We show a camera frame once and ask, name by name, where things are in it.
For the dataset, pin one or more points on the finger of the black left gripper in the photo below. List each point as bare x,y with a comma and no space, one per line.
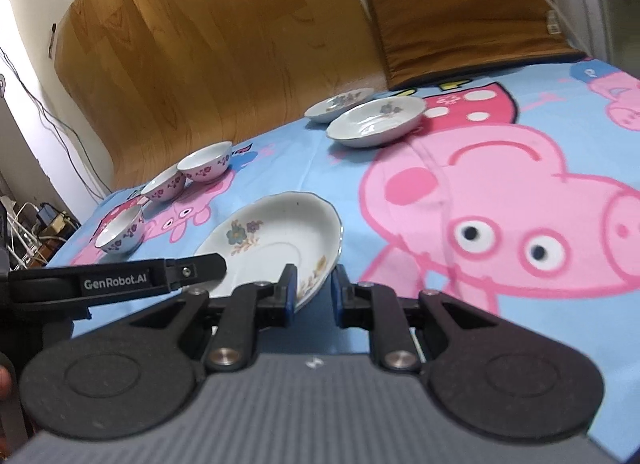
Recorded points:
101,284

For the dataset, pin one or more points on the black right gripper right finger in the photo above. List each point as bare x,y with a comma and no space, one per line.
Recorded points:
487,374

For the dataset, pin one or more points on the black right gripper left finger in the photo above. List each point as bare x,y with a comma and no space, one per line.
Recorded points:
139,372

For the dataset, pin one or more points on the small white bowl pink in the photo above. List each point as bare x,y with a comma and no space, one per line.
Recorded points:
124,233

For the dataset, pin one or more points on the white bowl pink flowers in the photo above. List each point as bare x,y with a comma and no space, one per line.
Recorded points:
165,186

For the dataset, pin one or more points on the white bowl pink pattern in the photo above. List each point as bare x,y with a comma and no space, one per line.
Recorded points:
208,163

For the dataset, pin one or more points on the white floral plate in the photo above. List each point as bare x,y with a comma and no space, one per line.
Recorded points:
329,109
377,122
257,241

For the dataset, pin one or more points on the blue Peppa Pig blanket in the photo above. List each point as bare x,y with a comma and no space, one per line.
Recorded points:
519,195

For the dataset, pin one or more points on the wood pattern vinyl sheet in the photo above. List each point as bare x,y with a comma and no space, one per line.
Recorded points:
159,79

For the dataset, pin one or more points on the brown cushion pad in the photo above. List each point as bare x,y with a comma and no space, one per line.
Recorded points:
425,41

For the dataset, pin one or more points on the clutter of routers and cables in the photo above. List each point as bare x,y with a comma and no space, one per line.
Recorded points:
34,233

